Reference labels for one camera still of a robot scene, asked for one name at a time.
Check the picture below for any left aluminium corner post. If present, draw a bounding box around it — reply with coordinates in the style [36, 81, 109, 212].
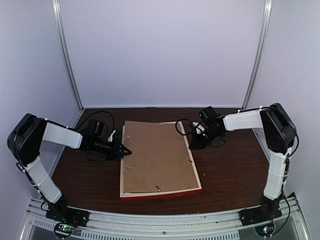
[52, 0, 84, 112]

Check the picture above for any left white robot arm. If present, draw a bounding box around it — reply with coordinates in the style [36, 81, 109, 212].
[7, 113, 132, 222]

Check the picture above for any right black cable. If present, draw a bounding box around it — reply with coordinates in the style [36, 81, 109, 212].
[175, 118, 226, 148]

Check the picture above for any left black cable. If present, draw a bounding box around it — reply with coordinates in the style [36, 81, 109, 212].
[74, 110, 116, 162]

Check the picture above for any aluminium corner post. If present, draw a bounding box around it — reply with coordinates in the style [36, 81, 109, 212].
[241, 0, 273, 109]
[52, 0, 84, 112]

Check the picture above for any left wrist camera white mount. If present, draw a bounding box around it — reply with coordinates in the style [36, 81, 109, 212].
[107, 130, 117, 142]

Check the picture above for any wooden picture frame red edge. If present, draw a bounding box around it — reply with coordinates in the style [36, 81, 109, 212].
[119, 124, 203, 200]

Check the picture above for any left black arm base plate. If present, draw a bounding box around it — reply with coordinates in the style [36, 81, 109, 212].
[45, 207, 90, 227]

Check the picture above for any black cable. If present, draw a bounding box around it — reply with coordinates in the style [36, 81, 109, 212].
[175, 118, 226, 148]
[74, 110, 116, 162]

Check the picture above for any brown backing board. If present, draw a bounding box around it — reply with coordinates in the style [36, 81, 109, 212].
[123, 120, 202, 194]

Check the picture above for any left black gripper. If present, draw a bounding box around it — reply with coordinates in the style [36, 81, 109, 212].
[93, 136, 131, 161]

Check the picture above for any aluminium front rail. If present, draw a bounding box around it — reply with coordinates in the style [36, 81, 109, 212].
[18, 203, 311, 240]

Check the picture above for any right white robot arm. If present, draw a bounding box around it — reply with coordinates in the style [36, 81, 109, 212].
[189, 103, 298, 202]

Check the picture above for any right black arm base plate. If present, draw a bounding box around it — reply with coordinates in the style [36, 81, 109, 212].
[238, 206, 283, 227]

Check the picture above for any right aluminium corner post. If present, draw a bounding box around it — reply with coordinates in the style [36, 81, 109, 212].
[241, 0, 273, 109]

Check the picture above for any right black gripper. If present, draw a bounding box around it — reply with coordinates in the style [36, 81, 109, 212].
[189, 127, 222, 150]

